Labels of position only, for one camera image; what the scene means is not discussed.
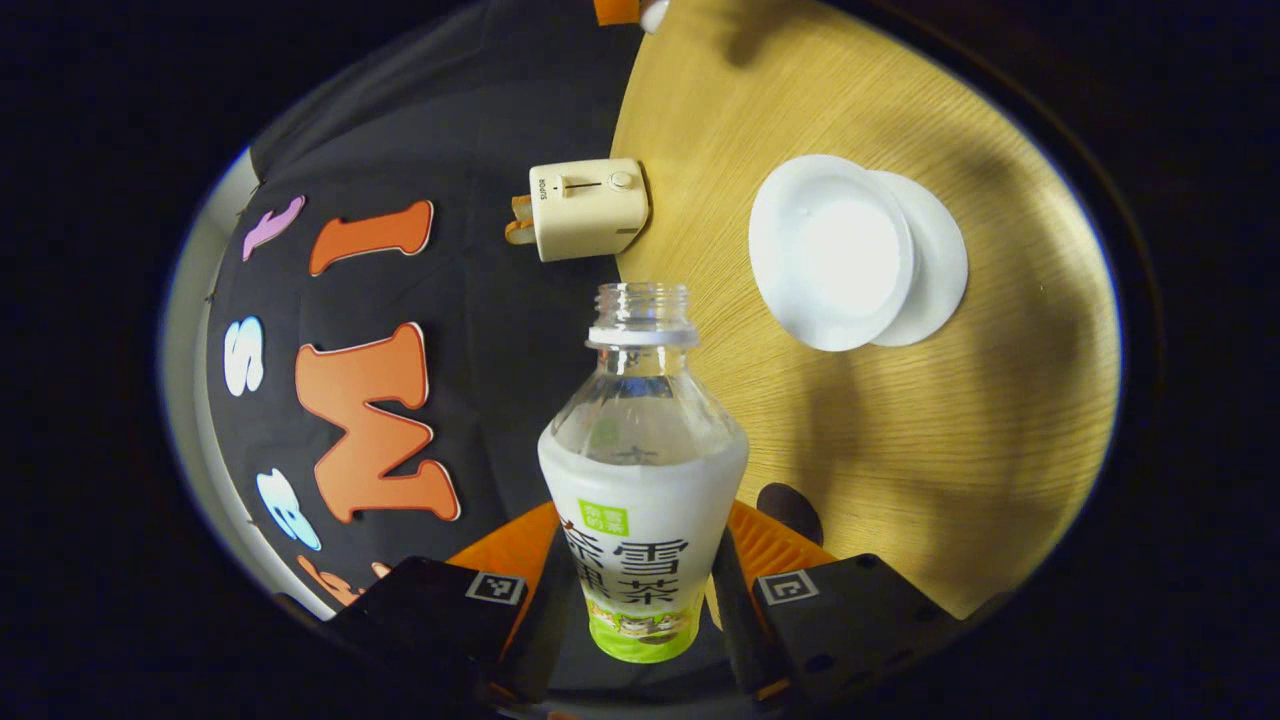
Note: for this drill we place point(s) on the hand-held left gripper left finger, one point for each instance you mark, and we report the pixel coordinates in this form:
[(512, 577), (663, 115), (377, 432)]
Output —
[(540, 630)]

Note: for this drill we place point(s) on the white saucer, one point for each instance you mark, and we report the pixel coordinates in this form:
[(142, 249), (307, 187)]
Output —
[(940, 260)]

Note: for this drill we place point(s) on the dark round coaster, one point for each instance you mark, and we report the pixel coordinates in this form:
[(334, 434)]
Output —
[(795, 510)]

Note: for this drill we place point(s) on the white teacup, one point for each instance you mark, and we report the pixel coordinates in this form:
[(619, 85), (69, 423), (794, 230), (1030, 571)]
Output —
[(830, 250)]

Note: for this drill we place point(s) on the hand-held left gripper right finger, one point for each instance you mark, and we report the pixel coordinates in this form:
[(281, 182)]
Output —
[(735, 620)]

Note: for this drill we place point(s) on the black backdrop cloth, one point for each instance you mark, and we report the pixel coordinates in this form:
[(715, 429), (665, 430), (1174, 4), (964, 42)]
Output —
[(480, 320)]

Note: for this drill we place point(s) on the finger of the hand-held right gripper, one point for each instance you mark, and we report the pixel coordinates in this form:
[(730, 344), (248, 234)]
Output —
[(615, 10)]

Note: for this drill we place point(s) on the cream toaster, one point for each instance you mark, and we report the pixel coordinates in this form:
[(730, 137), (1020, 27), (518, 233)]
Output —
[(590, 210)]

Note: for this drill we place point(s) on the clear water bottle green label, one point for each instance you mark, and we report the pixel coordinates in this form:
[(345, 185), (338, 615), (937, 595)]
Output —
[(640, 500)]

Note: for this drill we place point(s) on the brown toast slice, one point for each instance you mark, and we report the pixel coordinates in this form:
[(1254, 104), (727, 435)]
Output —
[(522, 207), (520, 232)]

